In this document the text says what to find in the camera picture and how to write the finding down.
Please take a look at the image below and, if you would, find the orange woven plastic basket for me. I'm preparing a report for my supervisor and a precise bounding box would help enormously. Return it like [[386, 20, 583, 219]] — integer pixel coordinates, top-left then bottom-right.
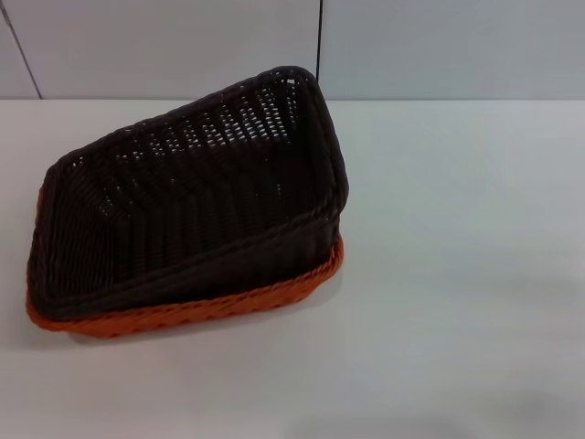
[[25, 182, 345, 343]]

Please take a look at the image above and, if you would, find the dark brown woven plastic basket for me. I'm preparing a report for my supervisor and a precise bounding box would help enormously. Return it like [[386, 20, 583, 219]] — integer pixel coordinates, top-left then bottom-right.
[[26, 65, 352, 316]]

